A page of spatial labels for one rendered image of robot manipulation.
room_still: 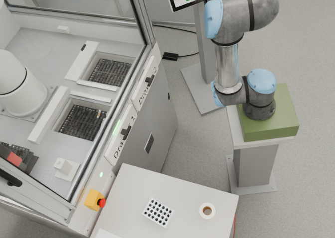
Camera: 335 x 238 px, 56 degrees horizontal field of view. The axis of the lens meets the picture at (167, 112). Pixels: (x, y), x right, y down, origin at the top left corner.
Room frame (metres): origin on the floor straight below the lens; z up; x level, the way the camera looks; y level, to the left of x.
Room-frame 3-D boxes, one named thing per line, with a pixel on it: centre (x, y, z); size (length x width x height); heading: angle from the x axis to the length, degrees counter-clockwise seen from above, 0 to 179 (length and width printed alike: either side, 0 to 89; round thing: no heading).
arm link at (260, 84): (0.73, -0.41, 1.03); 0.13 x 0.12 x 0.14; 78
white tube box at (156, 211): (0.42, 0.17, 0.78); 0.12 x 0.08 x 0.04; 44
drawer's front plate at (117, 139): (0.81, 0.24, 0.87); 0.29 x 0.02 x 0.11; 145
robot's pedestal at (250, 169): (0.73, -0.42, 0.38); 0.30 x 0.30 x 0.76; 78
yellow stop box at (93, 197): (0.53, 0.42, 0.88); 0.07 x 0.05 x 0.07; 145
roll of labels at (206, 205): (0.36, -0.03, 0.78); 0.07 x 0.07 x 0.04
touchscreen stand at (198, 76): (1.55, -0.46, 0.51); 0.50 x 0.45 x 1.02; 3
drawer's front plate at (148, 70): (1.07, 0.06, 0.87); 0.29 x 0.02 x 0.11; 145
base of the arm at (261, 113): (0.73, -0.42, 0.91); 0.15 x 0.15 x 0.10
